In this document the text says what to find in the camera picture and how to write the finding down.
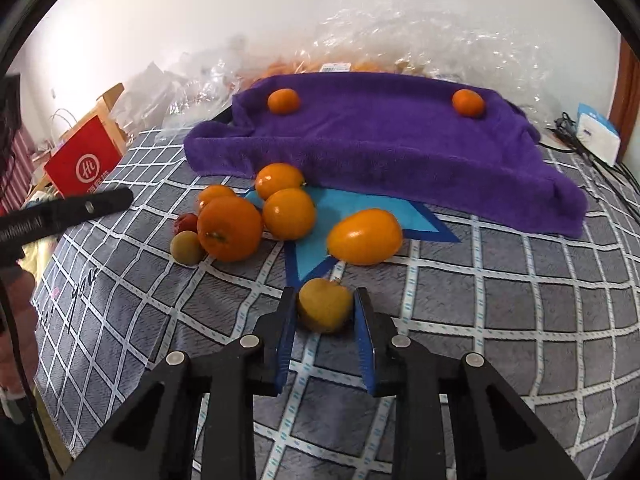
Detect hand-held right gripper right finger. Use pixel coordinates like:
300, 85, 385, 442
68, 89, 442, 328
352, 287, 586, 480

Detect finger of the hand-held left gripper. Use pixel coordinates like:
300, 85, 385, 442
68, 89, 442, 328
47, 187, 134, 228

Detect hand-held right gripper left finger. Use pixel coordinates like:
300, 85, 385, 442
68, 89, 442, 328
62, 287, 299, 480

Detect yellow plum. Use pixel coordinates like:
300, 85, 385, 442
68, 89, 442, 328
298, 278, 354, 334

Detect small red hawthorn berry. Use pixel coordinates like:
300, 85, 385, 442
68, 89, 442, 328
173, 212, 201, 235

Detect yellow-green plum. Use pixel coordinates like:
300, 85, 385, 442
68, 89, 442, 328
170, 230, 206, 265

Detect smooth orange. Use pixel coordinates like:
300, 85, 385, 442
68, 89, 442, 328
326, 208, 404, 266
196, 184, 238, 213
255, 162, 307, 202
262, 188, 317, 241

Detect large mandarin with stem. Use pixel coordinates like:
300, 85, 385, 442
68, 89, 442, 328
196, 196, 264, 263

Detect purple towel covered tray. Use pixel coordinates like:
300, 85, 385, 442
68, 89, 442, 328
183, 72, 588, 238

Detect person's left forearm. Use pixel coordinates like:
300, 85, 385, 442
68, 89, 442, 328
0, 260, 41, 401

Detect red box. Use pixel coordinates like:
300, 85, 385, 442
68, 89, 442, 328
44, 115, 122, 196

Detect red striped cloth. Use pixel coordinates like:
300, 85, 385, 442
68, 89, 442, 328
0, 125, 36, 216

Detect grey checked bedsheet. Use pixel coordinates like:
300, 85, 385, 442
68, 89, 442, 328
30, 125, 640, 480

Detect white plastic bag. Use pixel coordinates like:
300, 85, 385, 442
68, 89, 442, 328
122, 60, 188, 128

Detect crumpled clear plastic bag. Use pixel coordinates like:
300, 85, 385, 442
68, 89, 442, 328
167, 45, 256, 131

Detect small mandarin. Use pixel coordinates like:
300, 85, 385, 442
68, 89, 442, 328
452, 89, 486, 118
267, 88, 301, 116

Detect clear plastic bag of oranges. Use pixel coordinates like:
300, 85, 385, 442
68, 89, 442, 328
240, 5, 556, 111

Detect blue and white tissue pack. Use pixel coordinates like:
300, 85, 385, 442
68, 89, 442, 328
575, 102, 621, 166

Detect black cables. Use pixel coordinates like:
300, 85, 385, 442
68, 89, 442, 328
542, 112, 640, 181

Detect brown wooden door frame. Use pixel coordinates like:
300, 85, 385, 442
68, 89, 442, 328
610, 35, 640, 136

